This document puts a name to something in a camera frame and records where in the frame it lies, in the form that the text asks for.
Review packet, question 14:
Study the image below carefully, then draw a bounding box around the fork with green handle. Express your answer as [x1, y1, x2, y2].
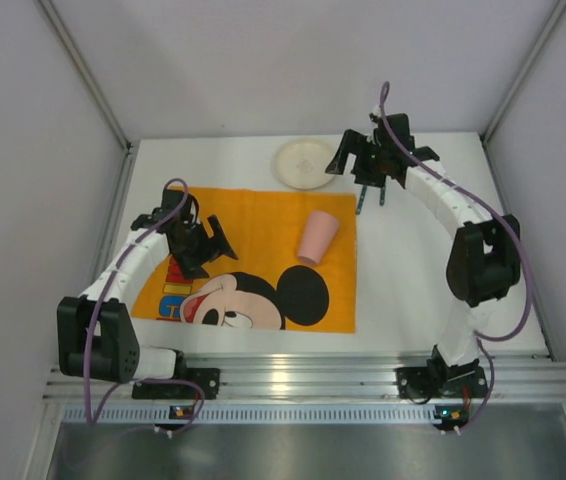
[356, 185, 368, 216]

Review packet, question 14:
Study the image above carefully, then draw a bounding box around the cream round plate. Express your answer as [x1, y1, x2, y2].
[271, 137, 336, 190]

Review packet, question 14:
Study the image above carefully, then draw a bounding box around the orange Mickey Mouse placemat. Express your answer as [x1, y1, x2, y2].
[132, 188, 357, 334]

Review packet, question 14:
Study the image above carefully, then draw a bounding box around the pink plastic cup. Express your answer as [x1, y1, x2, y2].
[297, 210, 340, 266]

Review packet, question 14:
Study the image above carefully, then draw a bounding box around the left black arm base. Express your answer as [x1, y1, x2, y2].
[132, 348, 221, 400]

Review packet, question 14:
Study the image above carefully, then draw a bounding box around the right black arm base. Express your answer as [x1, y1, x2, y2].
[395, 349, 488, 405]

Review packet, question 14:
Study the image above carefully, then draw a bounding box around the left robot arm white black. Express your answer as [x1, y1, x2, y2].
[57, 187, 236, 383]

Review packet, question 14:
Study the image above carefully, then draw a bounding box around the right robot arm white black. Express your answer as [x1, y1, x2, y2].
[326, 114, 521, 383]

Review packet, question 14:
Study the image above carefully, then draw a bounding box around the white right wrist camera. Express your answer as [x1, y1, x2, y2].
[369, 105, 382, 122]

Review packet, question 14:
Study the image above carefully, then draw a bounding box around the slotted cable duct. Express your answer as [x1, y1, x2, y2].
[57, 403, 469, 425]

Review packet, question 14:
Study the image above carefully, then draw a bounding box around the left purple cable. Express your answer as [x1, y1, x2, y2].
[83, 177, 209, 436]

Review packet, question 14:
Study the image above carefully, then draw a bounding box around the aluminium mounting rail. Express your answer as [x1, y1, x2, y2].
[42, 352, 566, 404]

